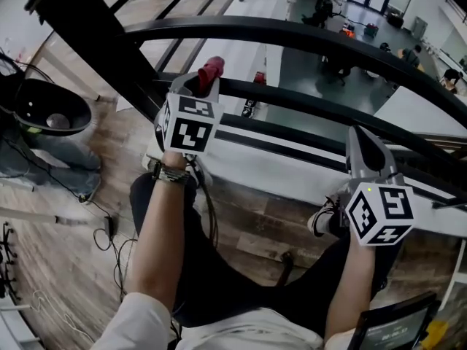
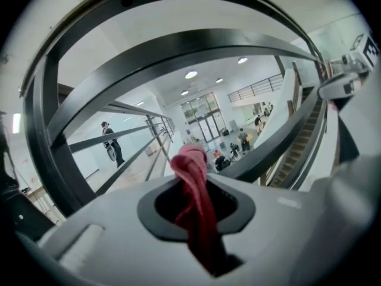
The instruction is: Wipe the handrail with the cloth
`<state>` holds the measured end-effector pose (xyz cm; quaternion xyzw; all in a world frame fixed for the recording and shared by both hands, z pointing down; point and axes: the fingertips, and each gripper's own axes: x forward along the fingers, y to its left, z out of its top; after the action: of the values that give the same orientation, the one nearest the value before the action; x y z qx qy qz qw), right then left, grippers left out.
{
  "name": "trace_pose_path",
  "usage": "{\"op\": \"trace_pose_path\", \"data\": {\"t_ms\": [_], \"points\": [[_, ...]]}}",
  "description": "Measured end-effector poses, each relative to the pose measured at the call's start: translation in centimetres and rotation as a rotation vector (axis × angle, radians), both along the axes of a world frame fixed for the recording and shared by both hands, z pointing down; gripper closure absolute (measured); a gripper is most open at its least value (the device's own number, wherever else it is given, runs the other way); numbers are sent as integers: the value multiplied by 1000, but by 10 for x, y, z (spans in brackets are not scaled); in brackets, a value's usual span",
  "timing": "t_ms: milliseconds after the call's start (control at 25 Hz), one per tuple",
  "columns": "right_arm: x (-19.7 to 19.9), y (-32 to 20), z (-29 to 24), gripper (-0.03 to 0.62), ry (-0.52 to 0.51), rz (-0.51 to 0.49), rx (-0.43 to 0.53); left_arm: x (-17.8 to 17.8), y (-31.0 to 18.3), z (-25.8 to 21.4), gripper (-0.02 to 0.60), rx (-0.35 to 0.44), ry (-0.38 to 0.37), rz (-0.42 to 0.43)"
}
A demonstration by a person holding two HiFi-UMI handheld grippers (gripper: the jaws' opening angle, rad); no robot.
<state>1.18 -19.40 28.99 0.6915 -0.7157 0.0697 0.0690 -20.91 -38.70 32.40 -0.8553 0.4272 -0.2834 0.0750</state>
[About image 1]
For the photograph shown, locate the black round machine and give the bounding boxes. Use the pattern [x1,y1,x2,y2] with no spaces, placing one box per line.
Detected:
[0,52,102,201]

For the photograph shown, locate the person's leg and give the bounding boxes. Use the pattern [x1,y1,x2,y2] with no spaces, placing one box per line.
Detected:
[129,173,278,327]
[255,227,404,337]

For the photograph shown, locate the white paper sheet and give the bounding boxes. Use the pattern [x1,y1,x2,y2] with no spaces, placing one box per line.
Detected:
[115,95,136,113]

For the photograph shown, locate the black stool leg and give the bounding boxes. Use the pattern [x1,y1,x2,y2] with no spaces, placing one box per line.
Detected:
[279,252,295,288]

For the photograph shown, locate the person's left forearm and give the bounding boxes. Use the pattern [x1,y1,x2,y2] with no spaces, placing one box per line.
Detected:
[129,180,191,311]

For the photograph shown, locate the wooden staircase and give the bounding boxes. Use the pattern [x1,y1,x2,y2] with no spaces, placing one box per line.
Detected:
[382,131,467,184]

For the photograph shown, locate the black power cable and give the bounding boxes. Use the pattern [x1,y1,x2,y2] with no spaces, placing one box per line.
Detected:
[0,136,139,302]

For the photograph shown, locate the white cable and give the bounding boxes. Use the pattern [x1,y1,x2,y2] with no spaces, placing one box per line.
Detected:
[31,289,96,343]

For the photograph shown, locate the black metal railing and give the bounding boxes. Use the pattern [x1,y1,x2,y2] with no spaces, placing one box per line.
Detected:
[23,0,467,211]

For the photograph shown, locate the person's right forearm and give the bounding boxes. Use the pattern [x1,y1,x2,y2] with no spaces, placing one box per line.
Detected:
[324,237,377,339]

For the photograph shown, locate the white metal frame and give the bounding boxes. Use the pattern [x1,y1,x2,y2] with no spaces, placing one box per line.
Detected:
[439,238,467,311]

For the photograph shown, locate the person's left hand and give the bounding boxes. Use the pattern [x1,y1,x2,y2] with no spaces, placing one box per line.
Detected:
[162,149,188,170]

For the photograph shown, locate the wooden table white legs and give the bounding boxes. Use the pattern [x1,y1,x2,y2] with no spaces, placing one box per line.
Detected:
[27,36,101,102]

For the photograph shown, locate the black wrist-mounted screen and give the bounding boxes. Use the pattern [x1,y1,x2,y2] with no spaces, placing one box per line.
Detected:
[346,290,442,350]

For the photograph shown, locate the yellow plastic object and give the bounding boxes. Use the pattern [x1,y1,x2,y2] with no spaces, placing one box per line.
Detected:
[421,321,449,350]

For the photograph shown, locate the grey metal rack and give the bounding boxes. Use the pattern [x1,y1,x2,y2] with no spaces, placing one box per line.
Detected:
[0,303,39,350]

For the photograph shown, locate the black white patterned bag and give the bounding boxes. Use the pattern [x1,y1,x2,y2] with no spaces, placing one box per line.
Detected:
[242,98,259,118]

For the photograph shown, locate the black wire stand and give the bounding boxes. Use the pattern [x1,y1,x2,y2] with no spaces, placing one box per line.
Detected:
[0,220,20,300]

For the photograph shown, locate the person's right sneaker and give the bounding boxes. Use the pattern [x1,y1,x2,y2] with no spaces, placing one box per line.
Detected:
[306,195,342,238]

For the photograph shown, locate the person's white shirt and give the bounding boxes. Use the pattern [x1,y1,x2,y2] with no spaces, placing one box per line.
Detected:
[90,292,362,350]

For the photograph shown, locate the person's left leg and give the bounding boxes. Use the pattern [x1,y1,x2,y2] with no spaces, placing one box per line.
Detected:
[129,173,278,327]

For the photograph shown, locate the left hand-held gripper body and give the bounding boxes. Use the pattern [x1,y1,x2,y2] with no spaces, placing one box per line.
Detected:
[153,91,225,157]

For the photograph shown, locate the grey metal cabinet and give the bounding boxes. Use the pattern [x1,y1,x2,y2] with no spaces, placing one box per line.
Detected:
[412,15,429,40]

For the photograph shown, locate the person's right leg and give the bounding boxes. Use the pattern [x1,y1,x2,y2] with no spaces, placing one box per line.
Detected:
[255,227,404,337]

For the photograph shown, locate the pink cloth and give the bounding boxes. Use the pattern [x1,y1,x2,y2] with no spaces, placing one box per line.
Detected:
[197,55,225,95]

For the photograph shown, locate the round orange table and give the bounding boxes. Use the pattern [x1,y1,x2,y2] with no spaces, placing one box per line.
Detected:
[396,47,426,73]

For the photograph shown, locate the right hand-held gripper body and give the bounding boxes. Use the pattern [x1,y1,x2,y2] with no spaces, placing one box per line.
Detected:
[337,172,417,247]

